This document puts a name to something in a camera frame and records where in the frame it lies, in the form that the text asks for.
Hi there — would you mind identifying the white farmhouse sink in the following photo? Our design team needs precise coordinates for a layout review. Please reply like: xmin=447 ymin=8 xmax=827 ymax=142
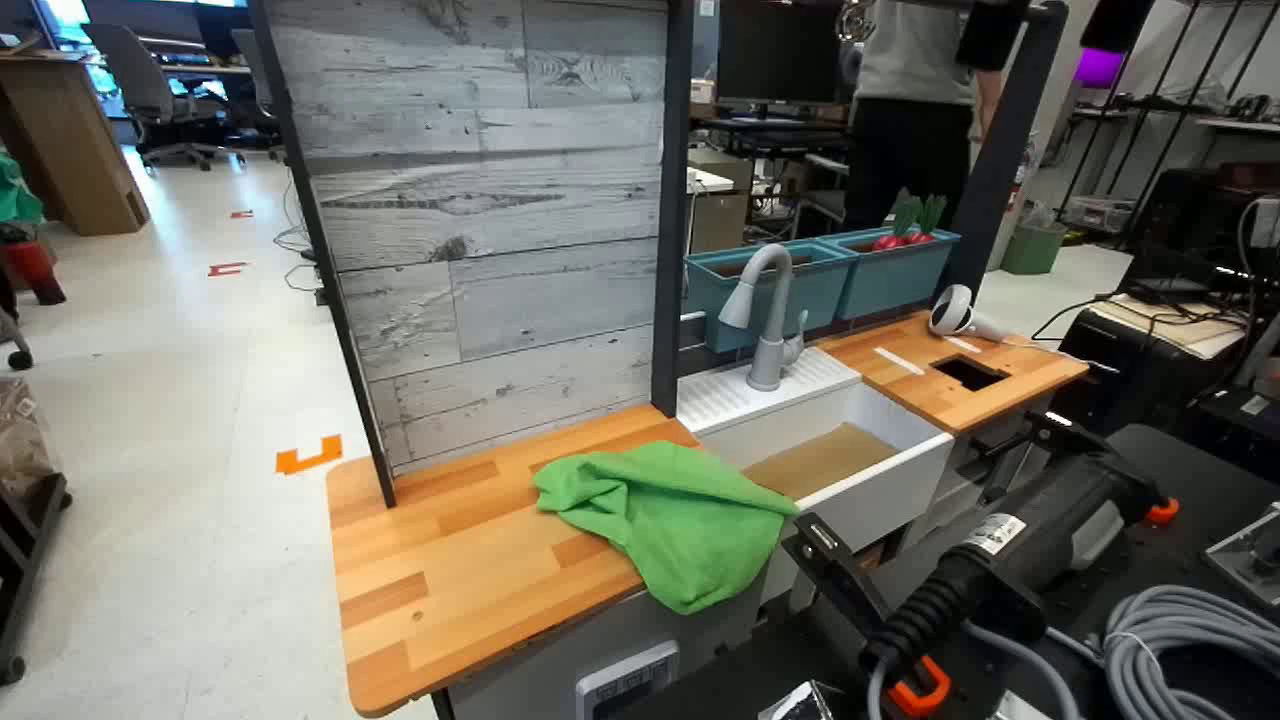
xmin=672 ymin=347 xmax=959 ymax=557

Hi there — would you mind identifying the teal plastic bin with red items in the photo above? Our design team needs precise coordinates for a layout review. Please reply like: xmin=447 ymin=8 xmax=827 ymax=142
xmin=812 ymin=223 xmax=965 ymax=325

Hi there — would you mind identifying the gray coiled cable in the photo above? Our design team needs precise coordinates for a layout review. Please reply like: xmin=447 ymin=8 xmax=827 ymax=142
xmin=1098 ymin=581 xmax=1280 ymax=720

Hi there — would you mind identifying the gray base cabinet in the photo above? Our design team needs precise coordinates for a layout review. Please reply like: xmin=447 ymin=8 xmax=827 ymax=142
xmin=436 ymin=581 xmax=804 ymax=720

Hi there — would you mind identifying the black clamp mount with tube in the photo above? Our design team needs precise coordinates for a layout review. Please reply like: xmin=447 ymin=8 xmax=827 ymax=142
xmin=783 ymin=413 xmax=1185 ymax=720

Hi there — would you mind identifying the long white plastic strip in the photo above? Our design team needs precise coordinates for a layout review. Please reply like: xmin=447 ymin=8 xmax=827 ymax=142
xmin=874 ymin=345 xmax=930 ymax=381

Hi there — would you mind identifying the green cloth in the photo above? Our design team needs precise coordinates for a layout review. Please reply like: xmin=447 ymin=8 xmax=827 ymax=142
xmin=533 ymin=442 xmax=800 ymax=620

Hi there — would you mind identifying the green and red toy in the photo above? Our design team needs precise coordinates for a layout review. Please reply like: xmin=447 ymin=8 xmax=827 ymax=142
xmin=0 ymin=143 xmax=69 ymax=307

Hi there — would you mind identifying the black computer monitor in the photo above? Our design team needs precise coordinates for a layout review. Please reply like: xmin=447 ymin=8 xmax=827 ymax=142
xmin=712 ymin=0 xmax=853 ymax=111

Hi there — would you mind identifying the gray office chair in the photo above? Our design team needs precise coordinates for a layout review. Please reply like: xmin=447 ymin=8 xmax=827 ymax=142
xmin=91 ymin=18 xmax=224 ymax=178

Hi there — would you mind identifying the green bucket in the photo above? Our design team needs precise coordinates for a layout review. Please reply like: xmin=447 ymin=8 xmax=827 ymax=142
xmin=1002 ymin=213 xmax=1072 ymax=281

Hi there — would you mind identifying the person in dark trousers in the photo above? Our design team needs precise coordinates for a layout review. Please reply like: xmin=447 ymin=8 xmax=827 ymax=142
xmin=839 ymin=0 xmax=1033 ymax=231

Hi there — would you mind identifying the dark rolling cart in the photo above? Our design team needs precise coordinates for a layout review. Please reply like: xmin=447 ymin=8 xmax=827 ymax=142
xmin=0 ymin=376 xmax=71 ymax=687

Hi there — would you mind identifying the white ring controller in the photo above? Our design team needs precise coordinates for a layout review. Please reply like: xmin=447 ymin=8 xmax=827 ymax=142
xmin=926 ymin=281 xmax=984 ymax=341

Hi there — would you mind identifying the gray wood-look backsplash panel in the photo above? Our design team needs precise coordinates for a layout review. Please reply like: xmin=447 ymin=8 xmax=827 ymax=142
xmin=263 ymin=0 xmax=672 ymax=474

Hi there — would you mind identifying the small wooden countertop with hole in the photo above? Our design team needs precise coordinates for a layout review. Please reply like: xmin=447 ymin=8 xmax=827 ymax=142
xmin=812 ymin=311 xmax=1092 ymax=442

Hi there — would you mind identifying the wooden desk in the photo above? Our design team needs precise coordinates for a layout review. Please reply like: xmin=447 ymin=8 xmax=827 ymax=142
xmin=0 ymin=47 xmax=153 ymax=239

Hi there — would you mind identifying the large wooden countertop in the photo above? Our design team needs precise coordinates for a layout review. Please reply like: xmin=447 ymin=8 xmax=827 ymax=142
xmin=325 ymin=405 xmax=699 ymax=720

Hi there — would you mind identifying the light wooden board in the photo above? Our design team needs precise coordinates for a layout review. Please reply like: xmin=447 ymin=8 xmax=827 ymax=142
xmin=1084 ymin=293 xmax=1254 ymax=364

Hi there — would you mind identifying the gray kitchen faucet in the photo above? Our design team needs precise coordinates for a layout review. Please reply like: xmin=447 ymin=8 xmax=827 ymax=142
xmin=716 ymin=239 xmax=812 ymax=396

